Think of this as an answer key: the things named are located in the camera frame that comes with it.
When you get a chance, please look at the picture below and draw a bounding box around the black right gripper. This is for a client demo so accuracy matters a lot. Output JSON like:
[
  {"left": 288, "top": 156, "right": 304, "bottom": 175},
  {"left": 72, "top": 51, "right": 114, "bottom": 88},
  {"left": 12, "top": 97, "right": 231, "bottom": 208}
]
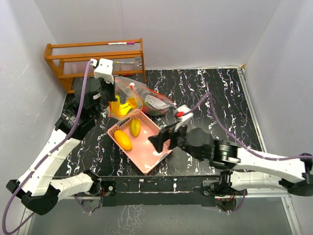
[{"left": 148, "top": 119, "right": 203, "bottom": 162}]

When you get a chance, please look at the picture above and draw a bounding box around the yellow banana bunch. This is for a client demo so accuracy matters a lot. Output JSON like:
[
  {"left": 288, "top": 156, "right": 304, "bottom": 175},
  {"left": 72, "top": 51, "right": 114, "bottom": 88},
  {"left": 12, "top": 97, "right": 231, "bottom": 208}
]
[{"left": 110, "top": 95, "right": 137, "bottom": 116}]

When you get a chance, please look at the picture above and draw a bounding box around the red strawberry bunch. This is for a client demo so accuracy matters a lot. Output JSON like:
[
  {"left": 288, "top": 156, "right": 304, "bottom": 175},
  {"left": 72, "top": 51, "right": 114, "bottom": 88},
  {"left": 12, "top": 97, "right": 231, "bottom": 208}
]
[{"left": 142, "top": 102, "right": 157, "bottom": 116}]

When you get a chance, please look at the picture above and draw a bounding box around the clear orange-zip bag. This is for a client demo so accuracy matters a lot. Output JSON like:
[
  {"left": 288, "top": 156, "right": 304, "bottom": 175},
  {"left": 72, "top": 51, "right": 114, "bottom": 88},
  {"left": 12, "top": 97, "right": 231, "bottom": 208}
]
[{"left": 137, "top": 88, "right": 176, "bottom": 116}]

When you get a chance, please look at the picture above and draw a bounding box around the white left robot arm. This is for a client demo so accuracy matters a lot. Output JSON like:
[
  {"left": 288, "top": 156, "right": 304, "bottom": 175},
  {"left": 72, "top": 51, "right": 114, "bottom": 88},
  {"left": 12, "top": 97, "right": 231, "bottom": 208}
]
[{"left": 6, "top": 77, "right": 115, "bottom": 215}]

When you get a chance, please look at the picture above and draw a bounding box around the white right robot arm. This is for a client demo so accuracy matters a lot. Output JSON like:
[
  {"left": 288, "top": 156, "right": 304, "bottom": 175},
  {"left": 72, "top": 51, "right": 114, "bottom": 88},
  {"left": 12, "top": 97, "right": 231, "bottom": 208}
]
[{"left": 148, "top": 123, "right": 313, "bottom": 196}]

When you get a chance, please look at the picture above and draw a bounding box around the yellow lemon slice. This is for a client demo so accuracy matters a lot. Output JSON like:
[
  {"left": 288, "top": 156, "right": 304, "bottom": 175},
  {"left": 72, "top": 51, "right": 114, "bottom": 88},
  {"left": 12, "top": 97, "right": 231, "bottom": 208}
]
[{"left": 129, "top": 119, "right": 141, "bottom": 137}]

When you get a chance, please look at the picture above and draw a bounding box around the pink perforated plastic basket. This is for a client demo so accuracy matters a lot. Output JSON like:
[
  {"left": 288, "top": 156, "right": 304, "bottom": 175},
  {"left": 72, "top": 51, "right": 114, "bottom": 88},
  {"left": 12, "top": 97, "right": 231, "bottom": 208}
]
[{"left": 108, "top": 112, "right": 172, "bottom": 175}]

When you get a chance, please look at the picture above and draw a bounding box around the green cap marker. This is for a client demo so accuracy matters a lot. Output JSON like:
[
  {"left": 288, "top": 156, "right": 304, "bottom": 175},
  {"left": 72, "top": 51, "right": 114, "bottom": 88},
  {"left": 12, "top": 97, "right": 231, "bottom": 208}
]
[{"left": 114, "top": 61, "right": 135, "bottom": 65}]

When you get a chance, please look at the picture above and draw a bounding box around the yellow mango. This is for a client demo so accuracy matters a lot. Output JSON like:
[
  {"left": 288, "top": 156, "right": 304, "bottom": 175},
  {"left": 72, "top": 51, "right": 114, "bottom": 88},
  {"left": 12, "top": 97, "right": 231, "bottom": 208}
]
[{"left": 113, "top": 130, "right": 133, "bottom": 151}]

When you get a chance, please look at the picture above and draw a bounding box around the grey binder clip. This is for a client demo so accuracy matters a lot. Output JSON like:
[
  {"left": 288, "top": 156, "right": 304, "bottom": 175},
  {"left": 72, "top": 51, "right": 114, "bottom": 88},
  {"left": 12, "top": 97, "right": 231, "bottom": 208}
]
[{"left": 134, "top": 57, "right": 142, "bottom": 67}]

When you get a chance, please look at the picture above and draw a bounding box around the pink cap marker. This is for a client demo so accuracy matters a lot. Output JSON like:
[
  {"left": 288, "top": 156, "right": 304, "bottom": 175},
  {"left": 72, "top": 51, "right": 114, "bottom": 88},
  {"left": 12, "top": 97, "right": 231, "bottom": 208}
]
[{"left": 107, "top": 42, "right": 135, "bottom": 46}]

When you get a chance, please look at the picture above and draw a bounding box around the wooden shelf rack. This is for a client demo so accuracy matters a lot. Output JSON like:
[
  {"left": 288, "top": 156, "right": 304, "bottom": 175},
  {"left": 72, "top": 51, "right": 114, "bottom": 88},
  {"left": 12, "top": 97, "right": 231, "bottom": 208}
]
[{"left": 44, "top": 38, "right": 147, "bottom": 94}]

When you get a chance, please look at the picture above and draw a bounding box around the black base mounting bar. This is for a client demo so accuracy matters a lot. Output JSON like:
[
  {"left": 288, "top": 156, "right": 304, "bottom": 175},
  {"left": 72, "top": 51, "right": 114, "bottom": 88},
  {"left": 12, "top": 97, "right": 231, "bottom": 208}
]
[{"left": 101, "top": 175, "right": 219, "bottom": 207}]

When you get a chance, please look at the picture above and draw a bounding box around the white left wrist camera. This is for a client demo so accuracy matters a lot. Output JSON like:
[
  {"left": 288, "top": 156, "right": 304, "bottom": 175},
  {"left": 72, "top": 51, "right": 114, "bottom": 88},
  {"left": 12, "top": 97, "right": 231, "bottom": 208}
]
[{"left": 91, "top": 58, "right": 114, "bottom": 83}]

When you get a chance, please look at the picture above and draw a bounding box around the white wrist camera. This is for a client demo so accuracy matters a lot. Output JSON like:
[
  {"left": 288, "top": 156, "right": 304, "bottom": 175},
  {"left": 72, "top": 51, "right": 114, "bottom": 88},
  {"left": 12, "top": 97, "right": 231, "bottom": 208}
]
[
  {"left": 174, "top": 105, "right": 193, "bottom": 130},
  {"left": 91, "top": 58, "right": 114, "bottom": 83}
]

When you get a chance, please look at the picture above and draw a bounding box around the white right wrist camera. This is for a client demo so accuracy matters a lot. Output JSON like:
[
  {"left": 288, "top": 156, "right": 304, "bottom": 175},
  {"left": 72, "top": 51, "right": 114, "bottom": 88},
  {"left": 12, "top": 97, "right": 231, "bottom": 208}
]
[{"left": 174, "top": 105, "right": 193, "bottom": 130}]

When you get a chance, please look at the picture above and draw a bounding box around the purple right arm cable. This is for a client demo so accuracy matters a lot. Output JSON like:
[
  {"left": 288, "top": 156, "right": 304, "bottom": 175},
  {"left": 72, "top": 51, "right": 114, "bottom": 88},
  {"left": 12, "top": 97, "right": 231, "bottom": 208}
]
[{"left": 188, "top": 92, "right": 313, "bottom": 213}]

